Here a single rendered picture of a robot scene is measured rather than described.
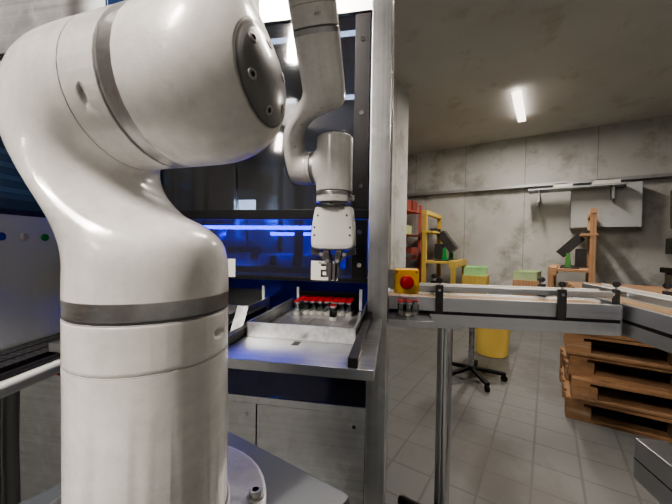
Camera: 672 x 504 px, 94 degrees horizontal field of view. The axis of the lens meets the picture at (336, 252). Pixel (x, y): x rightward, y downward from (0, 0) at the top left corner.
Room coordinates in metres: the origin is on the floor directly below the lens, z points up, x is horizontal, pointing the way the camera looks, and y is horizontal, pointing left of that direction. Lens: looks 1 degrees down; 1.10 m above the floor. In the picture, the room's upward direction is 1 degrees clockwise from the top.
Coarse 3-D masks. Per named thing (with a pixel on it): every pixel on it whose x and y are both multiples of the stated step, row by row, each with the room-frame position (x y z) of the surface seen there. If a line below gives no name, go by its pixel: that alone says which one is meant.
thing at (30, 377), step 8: (56, 360) 0.77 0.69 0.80; (40, 368) 0.72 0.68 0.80; (48, 368) 0.74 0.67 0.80; (56, 368) 0.75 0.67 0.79; (16, 376) 0.68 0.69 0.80; (24, 376) 0.68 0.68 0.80; (32, 376) 0.70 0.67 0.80; (40, 376) 0.71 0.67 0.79; (48, 376) 0.73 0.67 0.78; (0, 384) 0.64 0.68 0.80; (8, 384) 0.65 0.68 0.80; (16, 384) 0.66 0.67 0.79; (24, 384) 0.68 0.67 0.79; (32, 384) 0.70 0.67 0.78; (0, 392) 0.63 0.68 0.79; (8, 392) 0.65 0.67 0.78
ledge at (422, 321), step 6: (390, 312) 1.04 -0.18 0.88; (396, 312) 1.04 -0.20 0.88; (390, 318) 0.95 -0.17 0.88; (396, 318) 0.95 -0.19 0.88; (402, 318) 0.95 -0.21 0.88; (408, 318) 0.96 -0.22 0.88; (414, 318) 0.96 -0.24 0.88; (420, 318) 0.96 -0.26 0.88; (426, 318) 0.96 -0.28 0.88; (390, 324) 0.94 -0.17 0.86; (396, 324) 0.94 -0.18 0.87; (402, 324) 0.94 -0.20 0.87; (408, 324) 0.93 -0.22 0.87; (414, 324) 0.93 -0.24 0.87; (420, 324) 0.93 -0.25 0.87; (426, 324) 0.92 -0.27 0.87; (432, 324) 0.92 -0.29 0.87
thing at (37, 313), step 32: (0, 160) 0.84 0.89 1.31; (0, 192) 0.84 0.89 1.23; (0, 224) 0.84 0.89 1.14; (32, 224) 0.93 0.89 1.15; (0, 256) 0.84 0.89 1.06; (32, 256) 0.93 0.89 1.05; (0, 288) 0.84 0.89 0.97; (32, 288) 0.92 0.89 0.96; (0, 320) 0.84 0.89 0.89; (32, 320) 0.92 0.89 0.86
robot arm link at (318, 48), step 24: (336, 24) 0.60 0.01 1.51; (312, 48) 0.59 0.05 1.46; (336, 48) 0.61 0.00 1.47; (312, 72) 0.61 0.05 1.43; (336, 72) 0.62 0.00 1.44; (312, 96) 0.64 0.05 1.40; (336, 96) 0.64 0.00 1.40; (288, 120) 0.68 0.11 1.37; (312, 120) 0.70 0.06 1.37; (288, 144) 0.70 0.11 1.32; (288, 168) 0.73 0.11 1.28
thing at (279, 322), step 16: (288, 304) 1.03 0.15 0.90; (256, 320) 0.79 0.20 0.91; (272, 320) 0.90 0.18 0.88; (288, 320) 0.90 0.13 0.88; (304, 320) 0.90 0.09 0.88; (320, 320) 0.90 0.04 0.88; (352, 320) 0.91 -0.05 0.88; (256, 336) 0.74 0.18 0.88; (272, 336) 0.73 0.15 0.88; (288, 336) 0.73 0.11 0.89; (304, 336) 0.72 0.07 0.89; (320, 336) 0.71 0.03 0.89; (336, 336) 0.71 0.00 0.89; (352, 336) 0.70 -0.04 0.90
